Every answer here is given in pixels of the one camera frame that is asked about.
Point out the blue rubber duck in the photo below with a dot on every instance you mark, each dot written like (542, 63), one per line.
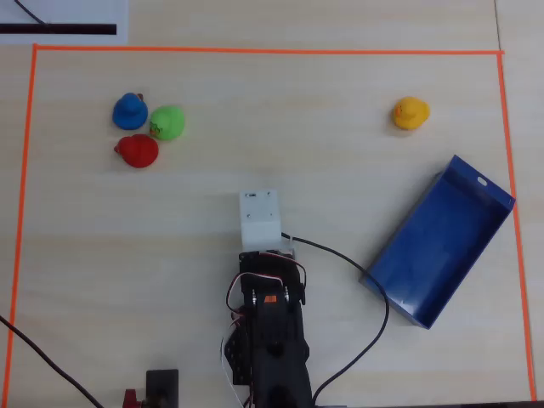
(127, 112)

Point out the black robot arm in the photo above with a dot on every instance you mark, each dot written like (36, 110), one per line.
(276, 340)

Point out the green rubber duck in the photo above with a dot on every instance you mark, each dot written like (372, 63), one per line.
(170, 121)

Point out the red rubber duck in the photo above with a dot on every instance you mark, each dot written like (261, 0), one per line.
(140, 151)

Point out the yellow rubber duck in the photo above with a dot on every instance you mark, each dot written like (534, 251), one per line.
(412, 111)

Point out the blue rectangular open box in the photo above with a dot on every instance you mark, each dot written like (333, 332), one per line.
(438, 246)

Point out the orange tape strip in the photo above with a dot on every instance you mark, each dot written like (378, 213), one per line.
(255, 50)
(22, 204)
(516, 217)

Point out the red clamp knob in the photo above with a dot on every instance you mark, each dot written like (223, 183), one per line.
(131, 399)

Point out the white gripper camera housing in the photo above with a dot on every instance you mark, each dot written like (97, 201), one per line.
(259, 217)

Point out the black camera stand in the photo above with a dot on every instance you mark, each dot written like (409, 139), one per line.
(161, 387)

